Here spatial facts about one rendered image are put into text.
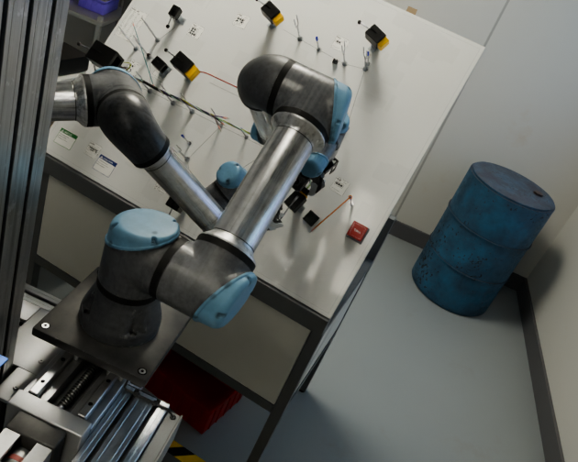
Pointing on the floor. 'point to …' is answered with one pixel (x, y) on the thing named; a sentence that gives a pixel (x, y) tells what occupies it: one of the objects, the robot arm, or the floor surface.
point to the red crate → (192, 391)
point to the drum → (481, 238)
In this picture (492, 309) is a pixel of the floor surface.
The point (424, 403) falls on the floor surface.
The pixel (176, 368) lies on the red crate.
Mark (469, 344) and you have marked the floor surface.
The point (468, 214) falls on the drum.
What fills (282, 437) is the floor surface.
